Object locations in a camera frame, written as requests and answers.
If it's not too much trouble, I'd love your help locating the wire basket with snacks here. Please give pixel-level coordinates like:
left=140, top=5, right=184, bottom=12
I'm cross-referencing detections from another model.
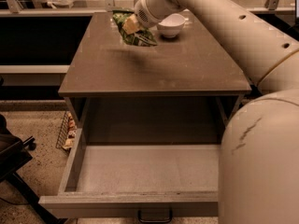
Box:
left=56, top=111, right=77, bottom=153

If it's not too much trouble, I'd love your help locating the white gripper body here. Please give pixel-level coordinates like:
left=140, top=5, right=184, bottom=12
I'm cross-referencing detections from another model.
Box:
left=135, top=0, right=163, bottom=28

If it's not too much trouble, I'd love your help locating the open grey top drawer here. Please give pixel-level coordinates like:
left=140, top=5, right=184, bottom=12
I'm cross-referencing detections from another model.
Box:
left=40, top=127, right=221, bottom=218

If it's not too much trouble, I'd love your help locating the black office chair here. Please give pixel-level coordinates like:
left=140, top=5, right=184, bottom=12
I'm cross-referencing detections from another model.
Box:
left=0, top=75, right=68, bottom=224

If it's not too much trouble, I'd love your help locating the green jalapeno chip bag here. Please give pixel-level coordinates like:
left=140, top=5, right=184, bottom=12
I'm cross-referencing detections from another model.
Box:
left=112, top=10, right=157, bottom=47

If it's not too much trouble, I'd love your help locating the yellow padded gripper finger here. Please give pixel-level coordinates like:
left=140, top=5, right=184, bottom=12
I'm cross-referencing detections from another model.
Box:
left=122, top=14, right=144, bottom=35

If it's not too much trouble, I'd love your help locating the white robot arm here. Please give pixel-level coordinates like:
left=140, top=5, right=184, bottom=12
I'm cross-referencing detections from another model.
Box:
left=135, top=0, right=299, bottom=224

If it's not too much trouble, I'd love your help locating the white ceramic bowl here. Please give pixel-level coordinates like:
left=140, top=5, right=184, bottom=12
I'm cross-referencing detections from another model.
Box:
left=157, top=13, right=185, bottom=38

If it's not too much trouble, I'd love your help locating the grey cabinet with counter top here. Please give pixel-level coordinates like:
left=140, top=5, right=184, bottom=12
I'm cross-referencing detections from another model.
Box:
left=59, top=13, right=250, bottom=145

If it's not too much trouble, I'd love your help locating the black drawer handle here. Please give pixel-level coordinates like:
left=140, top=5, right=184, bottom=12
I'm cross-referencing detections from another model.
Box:
left=137, top=209, right=173, bottom=224

